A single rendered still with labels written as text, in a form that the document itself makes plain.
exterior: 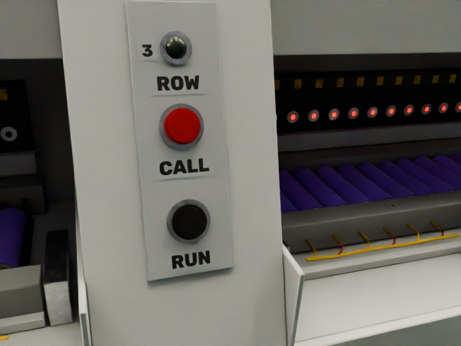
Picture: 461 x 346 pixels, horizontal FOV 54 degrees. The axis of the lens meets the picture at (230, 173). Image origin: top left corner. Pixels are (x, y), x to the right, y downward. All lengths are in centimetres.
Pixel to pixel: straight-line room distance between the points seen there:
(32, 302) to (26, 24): 14
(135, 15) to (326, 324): 19
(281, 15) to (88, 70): 10
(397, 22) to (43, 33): 18
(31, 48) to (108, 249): 9
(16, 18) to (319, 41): 14
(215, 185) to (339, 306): 11
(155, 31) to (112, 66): 2
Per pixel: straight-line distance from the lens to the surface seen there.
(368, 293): 30
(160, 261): 21
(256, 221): 22
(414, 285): 31
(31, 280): 26
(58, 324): 27
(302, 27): 24
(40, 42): 22
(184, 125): 20
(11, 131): 37
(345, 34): 26
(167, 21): 21
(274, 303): 24
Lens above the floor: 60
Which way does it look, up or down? 6 degrees down
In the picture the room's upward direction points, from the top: 4 degrees counter-clockwise
